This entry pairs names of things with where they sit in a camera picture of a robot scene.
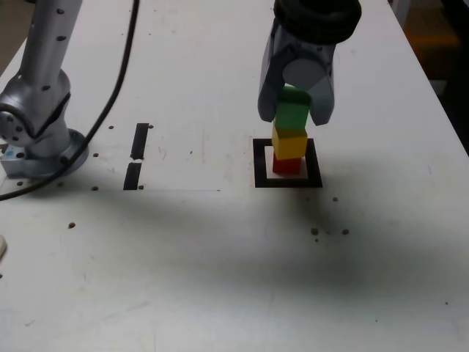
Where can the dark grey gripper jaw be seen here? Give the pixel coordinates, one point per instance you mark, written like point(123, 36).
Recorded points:
point(267, 95)

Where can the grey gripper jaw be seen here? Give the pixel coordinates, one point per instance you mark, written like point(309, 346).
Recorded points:
point(322, 99)

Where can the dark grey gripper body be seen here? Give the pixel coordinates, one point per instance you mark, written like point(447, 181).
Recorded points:
point(304, 49)

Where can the green cube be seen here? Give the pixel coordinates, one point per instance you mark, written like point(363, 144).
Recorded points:
point(291, 113)

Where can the yellow cube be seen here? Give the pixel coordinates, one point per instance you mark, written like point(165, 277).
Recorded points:
point(289, 144)

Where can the red cube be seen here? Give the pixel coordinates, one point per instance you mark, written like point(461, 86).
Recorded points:
point(286, 166)

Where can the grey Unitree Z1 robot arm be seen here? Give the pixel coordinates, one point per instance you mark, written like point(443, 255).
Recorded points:
point(40, 84)

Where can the black tape square outline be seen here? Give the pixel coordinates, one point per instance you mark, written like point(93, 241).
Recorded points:
point(258, 163)

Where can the black tape strip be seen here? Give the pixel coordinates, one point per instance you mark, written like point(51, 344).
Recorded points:
point(141, 141)

